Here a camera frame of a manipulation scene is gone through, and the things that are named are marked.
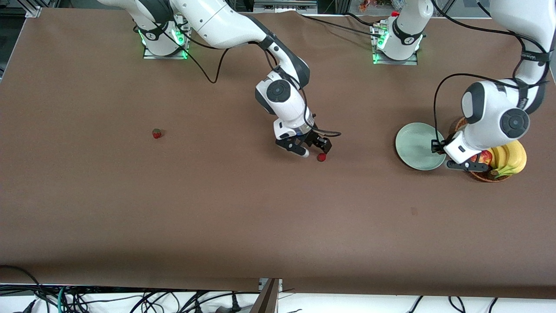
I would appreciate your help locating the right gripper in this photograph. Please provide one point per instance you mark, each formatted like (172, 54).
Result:
(312, 138)

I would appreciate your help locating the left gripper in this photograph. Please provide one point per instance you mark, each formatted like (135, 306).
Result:
(435, 147)

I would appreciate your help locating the red strawberry green leaves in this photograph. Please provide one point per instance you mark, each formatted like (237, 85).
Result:
(157, 133)
(321, 157)

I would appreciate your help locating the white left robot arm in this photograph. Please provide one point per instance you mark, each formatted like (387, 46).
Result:
(491, 113)

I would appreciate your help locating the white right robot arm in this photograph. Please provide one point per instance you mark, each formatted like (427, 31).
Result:
(217, 21)

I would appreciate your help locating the pale green round plate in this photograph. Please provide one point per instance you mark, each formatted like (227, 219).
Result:
(415, 145)

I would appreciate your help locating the red yellow apple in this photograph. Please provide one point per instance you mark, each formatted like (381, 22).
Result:
(485, 157)

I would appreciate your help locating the brown wicker basket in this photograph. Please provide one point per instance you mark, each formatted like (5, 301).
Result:
(488, 177)

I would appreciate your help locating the yellow banana bunch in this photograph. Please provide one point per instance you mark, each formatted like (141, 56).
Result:
(512, 158)

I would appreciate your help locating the brown table cover sheet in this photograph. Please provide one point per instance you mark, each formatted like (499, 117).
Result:
(278, 208)

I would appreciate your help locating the grey metal rack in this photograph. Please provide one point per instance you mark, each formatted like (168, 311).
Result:
(284, 5)

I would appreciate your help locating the orange red background object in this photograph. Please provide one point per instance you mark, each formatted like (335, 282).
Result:
(373, 4)

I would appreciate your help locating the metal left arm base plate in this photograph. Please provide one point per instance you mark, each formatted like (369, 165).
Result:
(382, 61)

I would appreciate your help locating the aluminium frame post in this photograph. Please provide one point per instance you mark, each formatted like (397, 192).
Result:
(267, 300)

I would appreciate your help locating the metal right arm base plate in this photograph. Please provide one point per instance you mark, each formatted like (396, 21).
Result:
(150, 54)

